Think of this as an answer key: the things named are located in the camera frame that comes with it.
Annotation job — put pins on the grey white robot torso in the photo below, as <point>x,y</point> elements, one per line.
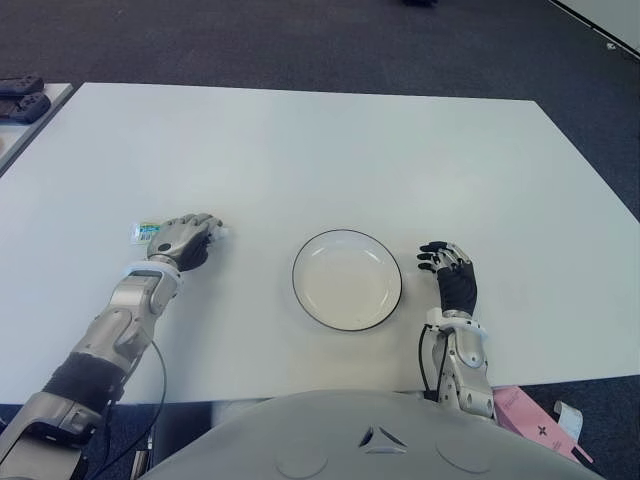
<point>375,445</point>

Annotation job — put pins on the white paper slip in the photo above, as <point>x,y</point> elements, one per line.
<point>570,420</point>

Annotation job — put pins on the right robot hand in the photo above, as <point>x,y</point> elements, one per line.
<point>457,287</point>

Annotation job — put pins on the black game controller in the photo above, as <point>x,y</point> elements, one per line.
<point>20,84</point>
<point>25,107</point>

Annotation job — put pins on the white neighbouring table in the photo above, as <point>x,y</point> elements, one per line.
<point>607,15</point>

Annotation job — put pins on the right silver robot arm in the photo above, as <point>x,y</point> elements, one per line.
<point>467,365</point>

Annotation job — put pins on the green white snack packet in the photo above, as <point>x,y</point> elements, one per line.
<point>142,233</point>

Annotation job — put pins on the white plate black rim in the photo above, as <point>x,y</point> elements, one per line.
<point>347,280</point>

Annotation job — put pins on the grey side table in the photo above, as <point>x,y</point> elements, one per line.
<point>30,140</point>

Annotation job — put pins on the pink cardboard box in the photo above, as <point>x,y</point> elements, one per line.
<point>525,415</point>

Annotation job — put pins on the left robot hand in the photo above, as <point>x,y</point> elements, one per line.
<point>182,240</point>

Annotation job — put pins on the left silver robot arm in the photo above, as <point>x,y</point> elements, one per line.
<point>100,340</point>

